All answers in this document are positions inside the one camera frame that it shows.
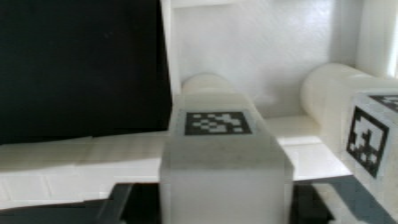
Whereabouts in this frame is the white chair seat part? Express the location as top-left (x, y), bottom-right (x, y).
top-left (158, 0), bottom-right (398, 134)

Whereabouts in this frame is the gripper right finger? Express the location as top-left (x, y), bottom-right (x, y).
top-left (291, 185), bottom-right (332, 224)

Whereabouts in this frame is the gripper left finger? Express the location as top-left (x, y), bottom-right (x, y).
top-left (94, 183), bottom-right (133, 224)

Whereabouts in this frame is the white chair leg block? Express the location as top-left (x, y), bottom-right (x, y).
top-left (160, 74), bottom-right (293, 224)
top-left (300, 64), bottom-right (398, 224)

